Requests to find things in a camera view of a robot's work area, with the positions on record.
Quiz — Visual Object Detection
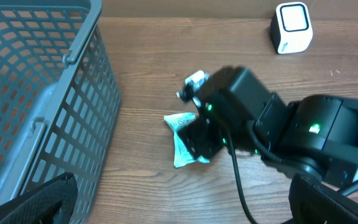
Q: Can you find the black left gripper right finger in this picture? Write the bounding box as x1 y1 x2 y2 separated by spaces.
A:
288 174 358 224

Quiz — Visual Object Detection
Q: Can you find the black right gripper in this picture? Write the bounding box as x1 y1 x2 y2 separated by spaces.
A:
178 117 224 159

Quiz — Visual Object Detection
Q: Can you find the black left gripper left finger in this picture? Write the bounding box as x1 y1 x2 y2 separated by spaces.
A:
0 172 78 224

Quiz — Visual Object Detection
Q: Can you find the teal snack bar packet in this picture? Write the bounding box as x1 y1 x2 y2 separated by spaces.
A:
163 113 209 168

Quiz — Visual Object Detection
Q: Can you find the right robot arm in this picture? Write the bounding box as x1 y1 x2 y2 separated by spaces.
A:
177 66 358 188

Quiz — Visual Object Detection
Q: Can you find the white barcode scanner stand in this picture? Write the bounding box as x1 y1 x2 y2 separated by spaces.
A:
269 2 313 55

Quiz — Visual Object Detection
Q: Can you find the grey plastic mesh basket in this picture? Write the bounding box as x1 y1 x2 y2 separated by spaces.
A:
0 0 121 223

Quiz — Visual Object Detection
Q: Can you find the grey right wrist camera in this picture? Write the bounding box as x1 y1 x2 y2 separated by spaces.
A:
176 70 209 103

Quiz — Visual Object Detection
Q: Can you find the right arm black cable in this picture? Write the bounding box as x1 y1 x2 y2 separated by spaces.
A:
219 124 358 224

